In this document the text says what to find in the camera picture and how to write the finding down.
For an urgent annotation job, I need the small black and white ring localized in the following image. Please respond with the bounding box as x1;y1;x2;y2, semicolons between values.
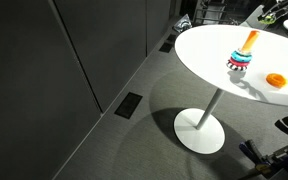
258;13;277;25

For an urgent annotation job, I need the grey chair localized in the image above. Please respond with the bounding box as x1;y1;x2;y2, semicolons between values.
239;4;268;30

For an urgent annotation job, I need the stacker pole with striped base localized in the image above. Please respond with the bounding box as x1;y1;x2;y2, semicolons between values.
225;29;261;72

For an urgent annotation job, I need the shiny silver floor plate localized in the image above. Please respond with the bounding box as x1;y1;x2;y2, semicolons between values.
171;13;194;34

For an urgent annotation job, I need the small black floor box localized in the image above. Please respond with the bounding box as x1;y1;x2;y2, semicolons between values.
158;42;174;54

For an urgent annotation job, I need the blue stacking ring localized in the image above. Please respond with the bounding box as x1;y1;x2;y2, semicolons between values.
230;49;253;64

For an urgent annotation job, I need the metal frame chair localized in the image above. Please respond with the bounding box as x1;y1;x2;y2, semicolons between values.
193;0;230;26

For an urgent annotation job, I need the red stacking ring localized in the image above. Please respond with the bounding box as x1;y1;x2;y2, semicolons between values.
228;57;251;68

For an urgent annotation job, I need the orange bumpy ring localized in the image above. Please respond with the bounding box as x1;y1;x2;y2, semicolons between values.
265;72;288;90

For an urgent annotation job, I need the white table pedestal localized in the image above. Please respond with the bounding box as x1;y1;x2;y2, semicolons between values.
173;87;226;155

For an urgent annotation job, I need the purple handled clamp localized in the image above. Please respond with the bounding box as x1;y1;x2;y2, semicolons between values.
238;138;272;168

